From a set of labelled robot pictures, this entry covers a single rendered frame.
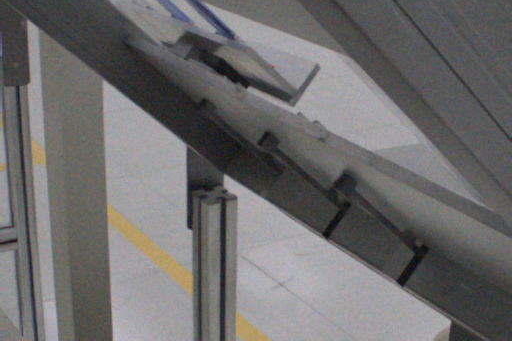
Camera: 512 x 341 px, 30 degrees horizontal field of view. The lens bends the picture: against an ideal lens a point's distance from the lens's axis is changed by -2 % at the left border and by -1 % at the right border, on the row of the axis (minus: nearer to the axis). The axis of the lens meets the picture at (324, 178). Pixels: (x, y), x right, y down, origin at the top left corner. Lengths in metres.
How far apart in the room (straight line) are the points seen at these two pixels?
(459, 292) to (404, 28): 0.58
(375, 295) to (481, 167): 1.99
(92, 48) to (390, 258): 0.35
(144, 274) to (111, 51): 1.41
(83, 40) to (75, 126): 0.31
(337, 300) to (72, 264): 1.02
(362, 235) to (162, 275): 1.46
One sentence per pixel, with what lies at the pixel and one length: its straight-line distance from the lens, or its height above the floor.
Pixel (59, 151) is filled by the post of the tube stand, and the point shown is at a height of 0.64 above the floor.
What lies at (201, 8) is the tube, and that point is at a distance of 1.16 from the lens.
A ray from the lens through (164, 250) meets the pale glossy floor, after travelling 2.41.
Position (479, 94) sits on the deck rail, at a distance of 0.23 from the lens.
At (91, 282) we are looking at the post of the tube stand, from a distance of 1.31.
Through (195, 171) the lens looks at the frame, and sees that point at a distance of 1.09.
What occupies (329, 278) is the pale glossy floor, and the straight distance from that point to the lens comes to 2.29.
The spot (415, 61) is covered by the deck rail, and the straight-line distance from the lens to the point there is 0.21.
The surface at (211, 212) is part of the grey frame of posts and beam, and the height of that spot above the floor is 0.63.
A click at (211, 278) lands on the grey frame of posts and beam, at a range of 1.11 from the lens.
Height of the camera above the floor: 1.06
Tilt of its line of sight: 22 degrees down
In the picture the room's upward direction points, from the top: 3 degrees clockwise
